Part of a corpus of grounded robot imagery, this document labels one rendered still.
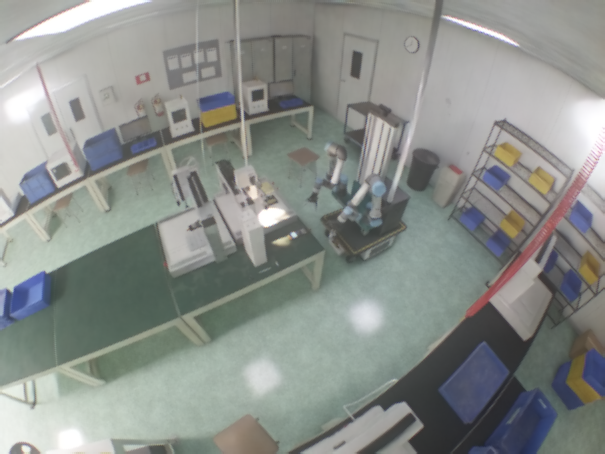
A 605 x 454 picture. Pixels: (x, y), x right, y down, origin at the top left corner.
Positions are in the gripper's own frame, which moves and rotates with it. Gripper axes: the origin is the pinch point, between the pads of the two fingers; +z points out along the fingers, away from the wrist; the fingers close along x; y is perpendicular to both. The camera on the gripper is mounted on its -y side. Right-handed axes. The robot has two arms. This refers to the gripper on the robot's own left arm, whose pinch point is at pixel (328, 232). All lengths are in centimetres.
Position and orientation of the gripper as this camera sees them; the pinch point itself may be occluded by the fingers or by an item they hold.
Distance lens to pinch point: 261.7
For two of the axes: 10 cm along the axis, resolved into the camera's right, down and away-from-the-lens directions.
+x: 0.3, -7.0, 7.1
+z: -4.4, 6.3, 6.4
